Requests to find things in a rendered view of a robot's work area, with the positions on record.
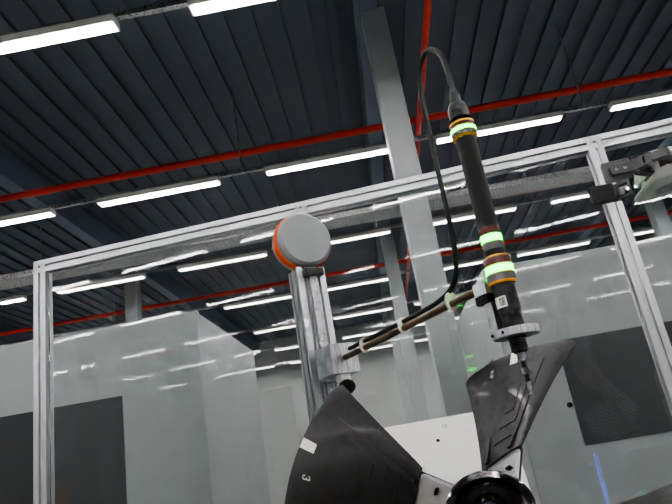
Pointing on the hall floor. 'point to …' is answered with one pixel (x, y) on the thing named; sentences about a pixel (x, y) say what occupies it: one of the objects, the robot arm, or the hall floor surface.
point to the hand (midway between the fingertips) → (602, 184)
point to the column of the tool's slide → (304, 319)
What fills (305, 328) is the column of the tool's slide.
